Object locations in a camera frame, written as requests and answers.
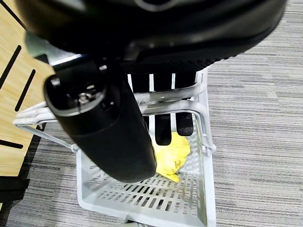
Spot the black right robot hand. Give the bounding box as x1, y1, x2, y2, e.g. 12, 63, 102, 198
14, 0, 288, 183

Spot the white plastic slotted basket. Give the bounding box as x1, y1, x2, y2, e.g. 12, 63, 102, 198
13, 53, 217, 227

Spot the yellow leafy vegetable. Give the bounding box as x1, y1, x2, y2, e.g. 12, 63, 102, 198
151, 131, 192, 183

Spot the wooden panel with black slots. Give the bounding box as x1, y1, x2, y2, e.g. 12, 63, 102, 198
0, 0, 55, 178

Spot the black furniture base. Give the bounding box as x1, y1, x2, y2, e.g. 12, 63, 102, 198
0, 122, 47, 212

